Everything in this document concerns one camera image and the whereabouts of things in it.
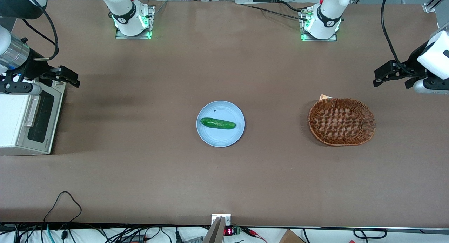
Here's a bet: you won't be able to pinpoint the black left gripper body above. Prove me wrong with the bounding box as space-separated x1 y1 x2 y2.
399 42 430 89

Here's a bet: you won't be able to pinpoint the grey glass oven door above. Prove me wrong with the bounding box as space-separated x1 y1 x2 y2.
16 90 65 155

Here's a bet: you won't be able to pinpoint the brown cardboard box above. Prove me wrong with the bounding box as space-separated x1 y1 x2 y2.
279 229 306 243

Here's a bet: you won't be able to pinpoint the white toaster oven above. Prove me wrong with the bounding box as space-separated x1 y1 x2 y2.
0 80 66 156

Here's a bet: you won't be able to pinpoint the grey camera support bar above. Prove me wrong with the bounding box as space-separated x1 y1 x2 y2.
203 216 225 243

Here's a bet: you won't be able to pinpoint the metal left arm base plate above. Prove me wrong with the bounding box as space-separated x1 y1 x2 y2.
299 8 338 42

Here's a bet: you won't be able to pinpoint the black table cable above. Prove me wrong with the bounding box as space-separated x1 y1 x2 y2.
244 5 309 21
278 1 310 13

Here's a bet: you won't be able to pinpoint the thin black looped cable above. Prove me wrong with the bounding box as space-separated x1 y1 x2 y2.
43 191 82 223

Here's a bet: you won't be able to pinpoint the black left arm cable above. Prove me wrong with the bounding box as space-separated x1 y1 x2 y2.
381 0 416 76

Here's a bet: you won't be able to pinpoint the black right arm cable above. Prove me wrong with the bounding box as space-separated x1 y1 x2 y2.
22 0 59 61

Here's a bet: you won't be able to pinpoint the aluminium frame profile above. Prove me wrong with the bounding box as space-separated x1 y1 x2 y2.
422 0 449 13

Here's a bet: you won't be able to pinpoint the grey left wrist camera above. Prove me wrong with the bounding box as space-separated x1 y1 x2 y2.
413 78 449 95

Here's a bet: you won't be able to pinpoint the red clip leads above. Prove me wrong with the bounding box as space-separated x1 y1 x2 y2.
242 227 268 243

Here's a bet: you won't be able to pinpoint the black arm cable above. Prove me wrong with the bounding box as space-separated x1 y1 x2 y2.
381 0 416 76
22 0 59 61

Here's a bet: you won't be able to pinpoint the black floor cable loop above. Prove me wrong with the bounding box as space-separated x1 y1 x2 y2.
352 228 387 239

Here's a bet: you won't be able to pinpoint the white metal bracket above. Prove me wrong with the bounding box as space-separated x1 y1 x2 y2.
211 214 232 227

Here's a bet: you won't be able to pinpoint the green cucumber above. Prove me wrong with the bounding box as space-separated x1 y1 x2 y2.
200 117 236 130

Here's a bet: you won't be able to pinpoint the black power adapter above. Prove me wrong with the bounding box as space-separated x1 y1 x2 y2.
121 234 146 243

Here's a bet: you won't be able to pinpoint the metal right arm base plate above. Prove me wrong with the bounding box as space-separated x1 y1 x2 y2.
115 5 156 40

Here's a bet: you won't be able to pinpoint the brown wicker basket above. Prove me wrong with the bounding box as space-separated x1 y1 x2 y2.
308 98 376 146

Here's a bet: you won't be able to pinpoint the light blue plate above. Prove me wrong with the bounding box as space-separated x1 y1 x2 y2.
196 101 245 147

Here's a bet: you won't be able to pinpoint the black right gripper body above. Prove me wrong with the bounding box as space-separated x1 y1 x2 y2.
19 48 60 83

